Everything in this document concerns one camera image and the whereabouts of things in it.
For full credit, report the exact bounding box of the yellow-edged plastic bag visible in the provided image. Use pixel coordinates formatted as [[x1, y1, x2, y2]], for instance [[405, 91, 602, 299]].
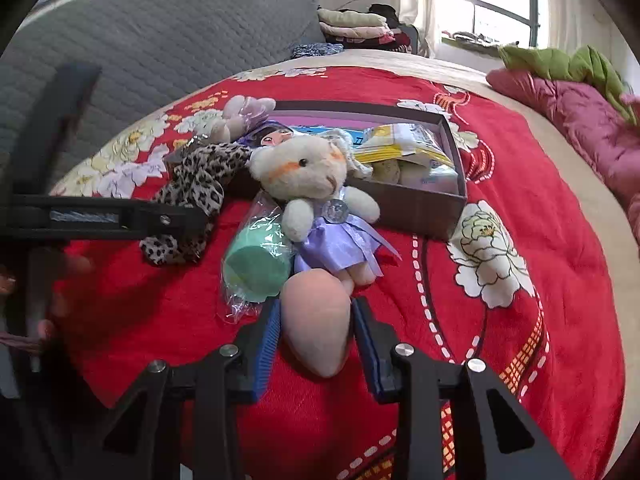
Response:
[[356, 122, 456, 170]]

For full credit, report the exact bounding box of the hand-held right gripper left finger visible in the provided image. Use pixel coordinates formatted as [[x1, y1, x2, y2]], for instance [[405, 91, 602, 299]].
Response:
[[70, 296, 282, 480]]

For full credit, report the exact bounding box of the pink quilt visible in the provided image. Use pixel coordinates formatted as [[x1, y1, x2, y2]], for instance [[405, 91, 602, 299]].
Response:
[[486, 69, 640, 246]]

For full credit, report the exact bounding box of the green sponge in clear bag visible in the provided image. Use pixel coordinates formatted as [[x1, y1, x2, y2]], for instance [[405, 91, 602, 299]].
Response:
[[216, 191, 296, 325]]

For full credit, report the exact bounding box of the brown cardboard box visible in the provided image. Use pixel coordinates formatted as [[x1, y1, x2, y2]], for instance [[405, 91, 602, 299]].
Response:
[[227, 101, 468, 243]]

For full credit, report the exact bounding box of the green tissue packet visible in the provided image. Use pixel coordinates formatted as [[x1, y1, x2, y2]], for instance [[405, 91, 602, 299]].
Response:
[[400, 160, 460, 192]]

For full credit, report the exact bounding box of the grey quilted headboard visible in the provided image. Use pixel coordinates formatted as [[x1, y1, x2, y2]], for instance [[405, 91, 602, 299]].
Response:
[[0, 0, 326, 196]]

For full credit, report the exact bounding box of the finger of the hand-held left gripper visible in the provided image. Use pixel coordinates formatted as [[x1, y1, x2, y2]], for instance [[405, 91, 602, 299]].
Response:
[[12, 62, 103, 196], [0, 194, 210, 242]]

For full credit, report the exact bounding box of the cream teddy bear purple dress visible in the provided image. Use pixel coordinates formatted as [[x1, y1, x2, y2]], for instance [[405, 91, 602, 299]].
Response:
[[248, 135, 401, 295]]

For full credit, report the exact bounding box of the leopard print cloth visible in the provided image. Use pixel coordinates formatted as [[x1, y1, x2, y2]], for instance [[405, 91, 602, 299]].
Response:
[[139, 141, 253, 267]]

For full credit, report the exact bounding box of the person's left hand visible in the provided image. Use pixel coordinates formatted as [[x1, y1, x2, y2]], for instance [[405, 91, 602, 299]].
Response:
[[36, 254, 97, 341]]

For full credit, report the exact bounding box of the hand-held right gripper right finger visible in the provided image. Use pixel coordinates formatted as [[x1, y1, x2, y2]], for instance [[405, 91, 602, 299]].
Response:
[[351, 296, 576, 480]]

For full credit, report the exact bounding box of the green blanket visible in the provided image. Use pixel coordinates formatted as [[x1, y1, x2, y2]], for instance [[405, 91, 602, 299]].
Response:
[[497, 45, 638, 126]]

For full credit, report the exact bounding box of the red floral blanket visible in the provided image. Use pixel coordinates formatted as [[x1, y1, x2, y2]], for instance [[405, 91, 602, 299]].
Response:
[[50, 65, 626, 480]]

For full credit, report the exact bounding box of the small plush with purple bow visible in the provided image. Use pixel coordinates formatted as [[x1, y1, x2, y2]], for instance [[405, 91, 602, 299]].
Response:
[[202, 95, 277, 147]]

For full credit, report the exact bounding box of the pink makeup sponge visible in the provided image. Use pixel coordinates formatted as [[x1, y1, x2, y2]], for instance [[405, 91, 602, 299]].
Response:
[[280, 267, 353, 378]]

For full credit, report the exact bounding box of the pile of folded clothes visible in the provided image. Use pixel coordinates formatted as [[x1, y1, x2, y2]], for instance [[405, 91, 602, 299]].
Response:
[[317, 4, 418, 53]]

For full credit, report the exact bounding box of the white curtain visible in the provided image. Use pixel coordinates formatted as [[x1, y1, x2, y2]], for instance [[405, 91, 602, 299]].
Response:
[[390, 0, 443, 58], [542, 0, 616, 58]]

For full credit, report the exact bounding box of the dark cloth heap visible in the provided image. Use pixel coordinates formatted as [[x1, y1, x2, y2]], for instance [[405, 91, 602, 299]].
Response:
[[442, 30, 506, 53]]

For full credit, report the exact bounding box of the blue patterned cloth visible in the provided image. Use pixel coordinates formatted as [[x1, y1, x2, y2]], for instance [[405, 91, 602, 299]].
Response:
[[291, 42, 345, 60]]

